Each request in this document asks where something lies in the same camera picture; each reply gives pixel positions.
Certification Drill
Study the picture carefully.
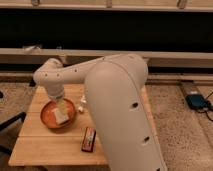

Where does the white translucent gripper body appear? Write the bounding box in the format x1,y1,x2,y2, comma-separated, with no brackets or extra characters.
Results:
51,97,68,115

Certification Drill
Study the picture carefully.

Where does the dark candy bar pack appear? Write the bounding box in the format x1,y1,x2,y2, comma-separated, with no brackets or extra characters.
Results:
81,127,96,152

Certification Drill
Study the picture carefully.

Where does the white square sponge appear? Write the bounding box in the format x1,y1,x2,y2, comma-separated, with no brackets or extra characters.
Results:
53,108,69,124

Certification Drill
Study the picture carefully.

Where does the black cable on floor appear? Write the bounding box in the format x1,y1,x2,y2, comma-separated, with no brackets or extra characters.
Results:
199,90,213,122

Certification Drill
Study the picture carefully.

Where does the blue device on floor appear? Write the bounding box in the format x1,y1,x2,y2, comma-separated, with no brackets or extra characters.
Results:
185,94,210,110

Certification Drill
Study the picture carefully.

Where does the orange round bowl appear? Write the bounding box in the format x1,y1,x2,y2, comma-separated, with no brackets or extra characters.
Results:
40,99,76,129

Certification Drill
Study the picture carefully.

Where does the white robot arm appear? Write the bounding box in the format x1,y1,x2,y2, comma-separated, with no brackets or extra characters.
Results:
33,54,167,171

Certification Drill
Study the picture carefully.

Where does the wooden table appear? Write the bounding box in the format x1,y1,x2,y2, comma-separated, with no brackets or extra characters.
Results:
8,83,158,167

